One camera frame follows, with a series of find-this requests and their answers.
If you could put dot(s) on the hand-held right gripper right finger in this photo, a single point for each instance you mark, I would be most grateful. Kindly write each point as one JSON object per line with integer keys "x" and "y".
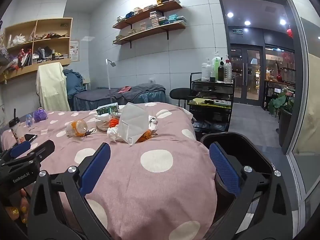
{"x": 225, "y": 170}

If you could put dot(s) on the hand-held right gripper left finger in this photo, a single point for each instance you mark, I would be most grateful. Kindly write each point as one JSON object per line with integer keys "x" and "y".
{"x": 96, "y": 170}

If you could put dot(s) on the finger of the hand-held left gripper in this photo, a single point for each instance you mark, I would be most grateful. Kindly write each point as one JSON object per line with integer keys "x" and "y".
{"x": 43, "y": 147}
{"x": 20, "y": 148}

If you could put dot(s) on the black trash bin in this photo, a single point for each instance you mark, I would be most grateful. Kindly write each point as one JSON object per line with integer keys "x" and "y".
{"x": 240, "y": 145}

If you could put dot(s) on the orange plastic bottle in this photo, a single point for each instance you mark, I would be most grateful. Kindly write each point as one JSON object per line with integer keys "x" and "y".
{"x": 77, "y": 128}

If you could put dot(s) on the white face mask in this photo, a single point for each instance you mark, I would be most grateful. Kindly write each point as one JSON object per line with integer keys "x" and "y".
{"x": 132, "y": 122}

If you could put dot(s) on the person's left hand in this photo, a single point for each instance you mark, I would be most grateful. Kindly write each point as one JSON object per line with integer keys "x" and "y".
{"x": 23, "y": 201}

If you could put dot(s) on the white smartphone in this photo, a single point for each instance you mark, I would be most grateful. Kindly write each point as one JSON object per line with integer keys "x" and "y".
{"x": 28, "y": 138}

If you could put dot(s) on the drink cup with straw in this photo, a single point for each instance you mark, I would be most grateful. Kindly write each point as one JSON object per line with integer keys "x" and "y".
{"x": 16, "y": 130}

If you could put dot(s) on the small blue water bottle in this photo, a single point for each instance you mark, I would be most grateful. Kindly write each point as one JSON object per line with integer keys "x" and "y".
{"x": 29, "y": 120}

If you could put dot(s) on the purple pouch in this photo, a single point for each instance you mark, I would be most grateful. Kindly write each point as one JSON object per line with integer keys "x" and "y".
{"x": 40, "y": 115}

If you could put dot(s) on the white crumpled tissue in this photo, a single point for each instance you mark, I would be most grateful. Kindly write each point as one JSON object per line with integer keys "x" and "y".
{"x": 113, "y": 133}

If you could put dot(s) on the white crumpled bag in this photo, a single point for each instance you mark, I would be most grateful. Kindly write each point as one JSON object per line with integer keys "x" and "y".
{"x": 102, "y": 123}

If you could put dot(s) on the orange yarn ball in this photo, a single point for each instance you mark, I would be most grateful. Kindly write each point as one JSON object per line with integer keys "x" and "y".
{"x": 113, "y": 123}

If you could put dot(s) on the orange crumpled scrap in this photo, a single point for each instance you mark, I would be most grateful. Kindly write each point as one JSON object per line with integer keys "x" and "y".
{"x": 145, "y": 136}

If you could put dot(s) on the green snack packet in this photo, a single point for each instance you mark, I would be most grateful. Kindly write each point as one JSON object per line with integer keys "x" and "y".
{"x": 107, "y": 109}

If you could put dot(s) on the pale yellow cloth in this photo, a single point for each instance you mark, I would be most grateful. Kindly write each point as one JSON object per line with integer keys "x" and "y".
{"x": 51, "y": 85}

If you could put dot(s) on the white power strip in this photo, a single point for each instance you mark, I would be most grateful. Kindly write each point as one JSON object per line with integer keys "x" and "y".
{"x": 222, "y": 103}

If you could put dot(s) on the pink polka dot blanket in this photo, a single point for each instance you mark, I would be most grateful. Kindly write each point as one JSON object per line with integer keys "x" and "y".
{"x": 155, "y": 137}

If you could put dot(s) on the blue cloth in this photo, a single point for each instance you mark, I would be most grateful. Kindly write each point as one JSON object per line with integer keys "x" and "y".
{"x": 73, "y": 82}

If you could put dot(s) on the yellow paper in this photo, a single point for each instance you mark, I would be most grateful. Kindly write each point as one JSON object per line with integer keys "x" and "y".
{"x": 199, "y": 101}

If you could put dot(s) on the black plant pot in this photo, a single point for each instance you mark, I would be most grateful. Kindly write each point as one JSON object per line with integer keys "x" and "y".
{"x": 285, "y": 127}

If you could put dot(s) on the white crumpled paper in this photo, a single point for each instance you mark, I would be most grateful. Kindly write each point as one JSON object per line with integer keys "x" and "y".
{"x": 153, "y": 122}

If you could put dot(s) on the black trolley cart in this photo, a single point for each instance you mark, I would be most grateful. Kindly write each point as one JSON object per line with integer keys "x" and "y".
{"x": 212, "y": 87}

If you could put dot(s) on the red cloth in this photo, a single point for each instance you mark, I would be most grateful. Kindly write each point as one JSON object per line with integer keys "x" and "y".
{"x": 124, "y": 89}

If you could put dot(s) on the green potted plant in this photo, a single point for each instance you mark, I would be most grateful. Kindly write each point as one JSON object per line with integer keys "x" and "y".
{"x": 281, "y": 100}

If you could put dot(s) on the black stool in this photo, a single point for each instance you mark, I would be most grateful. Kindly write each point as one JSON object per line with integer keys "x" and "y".
{"x": 178, "y": 93}

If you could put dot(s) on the massage bed with blankets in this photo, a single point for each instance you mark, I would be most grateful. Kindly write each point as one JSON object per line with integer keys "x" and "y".
{"x": 150, "y": 97}

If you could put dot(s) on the white floor lamp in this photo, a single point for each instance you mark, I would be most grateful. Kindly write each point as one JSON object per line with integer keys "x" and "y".
{"x": 109, "y": 80}

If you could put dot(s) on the black bag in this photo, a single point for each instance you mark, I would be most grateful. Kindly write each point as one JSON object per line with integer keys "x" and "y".
{"x": 42, "y": 53}

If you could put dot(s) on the grey blanket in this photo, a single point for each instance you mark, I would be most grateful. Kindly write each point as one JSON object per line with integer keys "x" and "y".
{"x": 145, "y": 88}

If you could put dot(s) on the dark brown pump bottle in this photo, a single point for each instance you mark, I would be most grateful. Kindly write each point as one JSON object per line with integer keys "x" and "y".
{"x": 221, "y": 72}

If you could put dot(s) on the clear pump bottle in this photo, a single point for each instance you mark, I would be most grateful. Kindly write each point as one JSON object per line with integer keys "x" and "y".
{"x": 228, "y": 71}

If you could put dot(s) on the white pump bottle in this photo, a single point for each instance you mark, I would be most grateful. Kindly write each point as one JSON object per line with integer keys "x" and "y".
{"x": 206, "y": 71}

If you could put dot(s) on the green pump bottle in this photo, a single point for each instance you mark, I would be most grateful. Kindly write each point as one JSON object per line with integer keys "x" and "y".
{"x": 216, "y": 63}

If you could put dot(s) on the white plastic bag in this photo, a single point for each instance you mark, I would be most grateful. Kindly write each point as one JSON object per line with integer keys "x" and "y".
{"x": 19, "y": 40}

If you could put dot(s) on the red vase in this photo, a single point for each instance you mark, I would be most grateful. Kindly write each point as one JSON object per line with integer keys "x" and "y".
{"x": 279, "y": 75}

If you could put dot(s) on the wooden cubby shelf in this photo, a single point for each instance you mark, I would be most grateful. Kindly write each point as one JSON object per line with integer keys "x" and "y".
{"x": 68, "y": 30}

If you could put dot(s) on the ceiling light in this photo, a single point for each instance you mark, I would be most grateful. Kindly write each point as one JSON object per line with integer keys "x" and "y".
{"x": 230, "y": 15}
{"x": 247, "y": 23}

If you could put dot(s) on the red hanging ornament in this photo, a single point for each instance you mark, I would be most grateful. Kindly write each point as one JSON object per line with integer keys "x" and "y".
{"x": 290, "y": 32}

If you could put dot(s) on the wall poster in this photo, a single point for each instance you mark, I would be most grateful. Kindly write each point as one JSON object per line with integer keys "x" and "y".
{"x": 74, "y": 50}

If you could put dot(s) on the wall socket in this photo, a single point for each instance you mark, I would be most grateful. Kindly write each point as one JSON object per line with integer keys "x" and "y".
{"x": 152, "y": 80}

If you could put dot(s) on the dark door frame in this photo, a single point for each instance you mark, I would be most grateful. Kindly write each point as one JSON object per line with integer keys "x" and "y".
{"x": 221, "y": 30}

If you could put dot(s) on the wooden wall shelf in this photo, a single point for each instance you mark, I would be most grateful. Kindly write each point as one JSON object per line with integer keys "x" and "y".
{"x": 155, "y": 11}
{"x": 155, "y": 30}

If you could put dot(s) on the wall shelves with boxes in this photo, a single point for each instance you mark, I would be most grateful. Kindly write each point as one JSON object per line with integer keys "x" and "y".
{"x": 155, "y": 17}

